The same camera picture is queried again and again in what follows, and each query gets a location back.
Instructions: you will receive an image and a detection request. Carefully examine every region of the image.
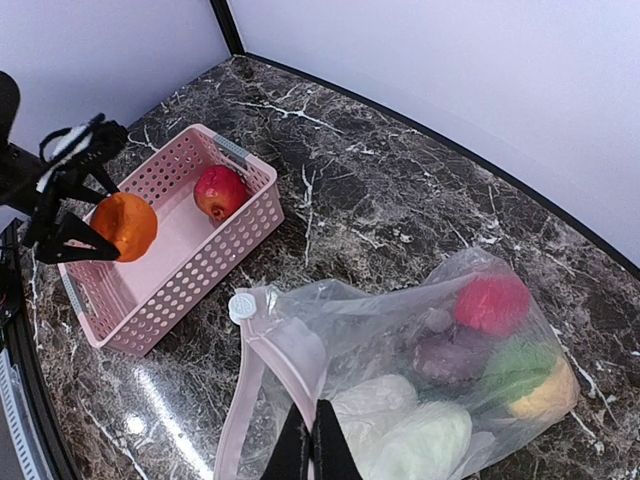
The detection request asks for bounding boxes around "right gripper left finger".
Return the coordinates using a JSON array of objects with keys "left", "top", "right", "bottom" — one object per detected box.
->
[{"left": 260, "top": 404, "right": 311, "bottom": 480}]

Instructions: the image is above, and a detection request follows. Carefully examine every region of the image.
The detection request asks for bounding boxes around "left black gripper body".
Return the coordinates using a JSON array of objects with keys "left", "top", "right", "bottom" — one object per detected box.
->
[{"left": 1, "top": 72, "right": 128, "bottom": 249}]

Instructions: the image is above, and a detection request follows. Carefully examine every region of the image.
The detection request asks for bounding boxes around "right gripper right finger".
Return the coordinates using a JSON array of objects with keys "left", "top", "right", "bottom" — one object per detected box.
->
[{"left": 311, "top": 399, "right": 362, "bottom": 480}]

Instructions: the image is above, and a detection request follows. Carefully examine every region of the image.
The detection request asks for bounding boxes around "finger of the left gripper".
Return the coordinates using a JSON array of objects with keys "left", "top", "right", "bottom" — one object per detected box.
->
[
  {"left": 32, "top": 212, "right": 120, "bottom": 264},
  {"left": 61, "top": 167, "right": 120, "bottom": 204}
]

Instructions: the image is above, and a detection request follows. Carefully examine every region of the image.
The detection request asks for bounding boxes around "orange fruit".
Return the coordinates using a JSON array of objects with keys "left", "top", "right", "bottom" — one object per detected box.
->
[{"left": 89, "top": 192, "right": 159, "bottom": 263}]

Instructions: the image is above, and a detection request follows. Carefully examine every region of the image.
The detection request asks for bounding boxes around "white wrinkled radish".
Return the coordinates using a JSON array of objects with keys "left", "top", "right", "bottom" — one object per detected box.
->
[{"left": 331, "top": 374, "right": 418, "bottom": 456}]

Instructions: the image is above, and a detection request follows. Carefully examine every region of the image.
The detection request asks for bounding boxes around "pale green radish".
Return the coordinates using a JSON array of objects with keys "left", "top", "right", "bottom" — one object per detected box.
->
[{"left": 354, "top": 336, "right": 564, "bottom": 479}]

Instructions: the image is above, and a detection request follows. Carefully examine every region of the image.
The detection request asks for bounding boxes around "clear zip top bag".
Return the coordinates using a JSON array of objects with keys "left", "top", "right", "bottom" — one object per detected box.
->
[{"left": 214, "top": 247, "right": 579, "bottom": 479}]

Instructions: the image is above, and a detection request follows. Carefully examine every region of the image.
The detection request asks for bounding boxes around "pink perforated plastic basket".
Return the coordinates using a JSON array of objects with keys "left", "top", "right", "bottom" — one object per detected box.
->
[{"left": 58, "top": 124, "right": 284, "bottom": 357}]

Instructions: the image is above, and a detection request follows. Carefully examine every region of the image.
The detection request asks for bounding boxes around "red pomegranate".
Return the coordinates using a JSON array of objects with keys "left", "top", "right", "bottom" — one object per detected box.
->
[{"left": 193, "top": 165, "right": 249, "bottom": 222}]

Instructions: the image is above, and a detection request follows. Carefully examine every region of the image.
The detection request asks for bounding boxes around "dark red apple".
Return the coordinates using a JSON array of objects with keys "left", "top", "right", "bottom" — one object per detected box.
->
[{"left": 412, "top": 326, "right": 496, "bottom": 386}]

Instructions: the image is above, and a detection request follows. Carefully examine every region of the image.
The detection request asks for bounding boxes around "red tomato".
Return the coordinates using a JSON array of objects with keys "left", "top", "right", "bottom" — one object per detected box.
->
[{"left": 455, "top": 275, "right": 530, "bottom": 337}]

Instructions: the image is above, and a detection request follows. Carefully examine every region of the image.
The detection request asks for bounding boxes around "yellow peach fruit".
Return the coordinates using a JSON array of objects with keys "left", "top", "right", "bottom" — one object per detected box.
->
[{"left": 508, "top": 357, "right": 579, "bottom": 423}]

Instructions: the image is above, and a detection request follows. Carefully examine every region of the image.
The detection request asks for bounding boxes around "white slotted cable duct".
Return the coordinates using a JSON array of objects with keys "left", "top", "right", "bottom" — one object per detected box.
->
[{"left": 1, "top": 349, "right": 41, "bottom": 479}]

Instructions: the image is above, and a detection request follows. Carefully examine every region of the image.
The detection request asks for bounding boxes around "left black frame post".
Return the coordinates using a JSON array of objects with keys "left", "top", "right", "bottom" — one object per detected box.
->
[{"left": 209, "top": 0, "right": 246, "bottom": 56}]

